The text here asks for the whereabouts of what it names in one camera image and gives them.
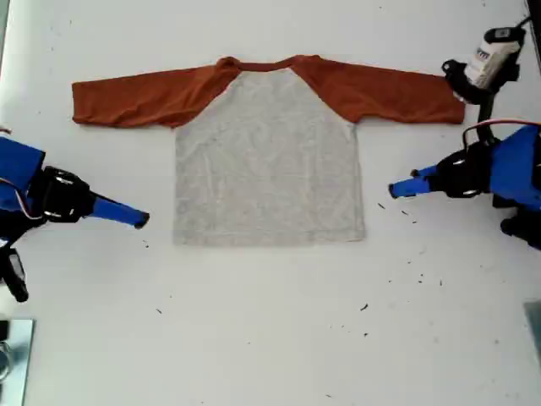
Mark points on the white box with black clamp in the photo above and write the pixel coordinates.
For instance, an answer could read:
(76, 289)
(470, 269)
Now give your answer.
(490, 59)

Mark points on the shiny steel plate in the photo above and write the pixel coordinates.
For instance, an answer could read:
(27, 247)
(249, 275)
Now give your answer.
(19, 351)

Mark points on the grey t-shirt with orange sleeves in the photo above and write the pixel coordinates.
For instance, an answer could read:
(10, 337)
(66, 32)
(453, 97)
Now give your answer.
(270, 169)

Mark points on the black post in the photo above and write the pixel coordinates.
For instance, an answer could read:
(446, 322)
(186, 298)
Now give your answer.
(485, 118)

